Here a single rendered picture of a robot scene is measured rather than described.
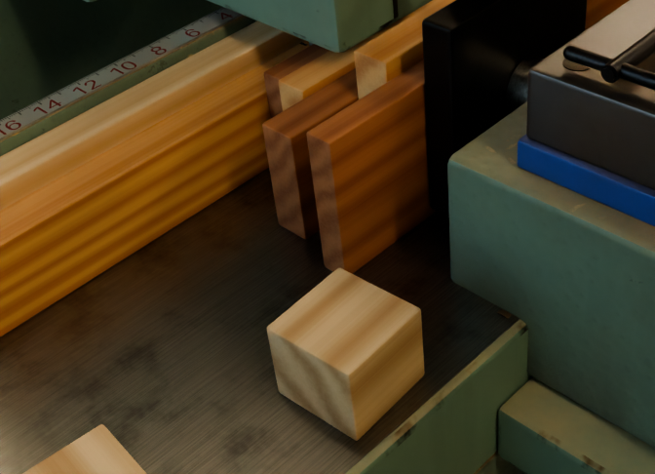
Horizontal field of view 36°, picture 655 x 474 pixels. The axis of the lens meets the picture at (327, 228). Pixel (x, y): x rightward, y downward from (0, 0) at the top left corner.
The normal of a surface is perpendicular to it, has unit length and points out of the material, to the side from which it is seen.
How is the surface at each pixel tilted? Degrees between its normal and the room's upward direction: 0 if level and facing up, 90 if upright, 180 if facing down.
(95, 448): 0
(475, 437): 90
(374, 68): 90
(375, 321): 0
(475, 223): 90
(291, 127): 0
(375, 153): 90
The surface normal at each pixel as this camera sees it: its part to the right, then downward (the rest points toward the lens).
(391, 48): -0.10, -0.77
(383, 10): 0.70, 0.39
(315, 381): -0.66, 0.52
